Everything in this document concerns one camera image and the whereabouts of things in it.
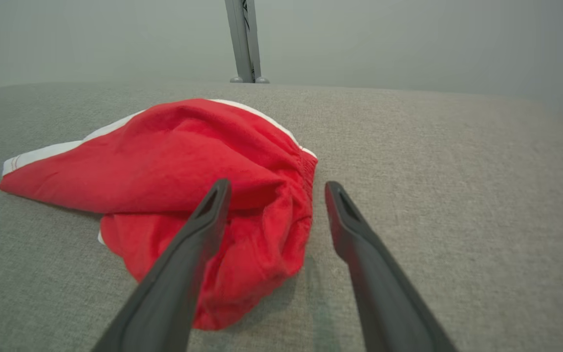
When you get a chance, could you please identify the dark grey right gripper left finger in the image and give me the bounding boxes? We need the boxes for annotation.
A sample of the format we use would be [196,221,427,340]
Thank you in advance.
[91,178,232,352]

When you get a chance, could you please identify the grey fabric sofa seat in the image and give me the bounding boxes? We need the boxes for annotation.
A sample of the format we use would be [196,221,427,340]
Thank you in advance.
[0,81,563,352]

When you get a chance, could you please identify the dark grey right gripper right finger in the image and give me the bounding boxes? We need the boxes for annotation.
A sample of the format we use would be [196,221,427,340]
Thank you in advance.
[325,181,458,352]

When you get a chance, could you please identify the red shorts with white trim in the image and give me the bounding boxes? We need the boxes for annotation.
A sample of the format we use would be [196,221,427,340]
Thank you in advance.
[0,98,319,331]

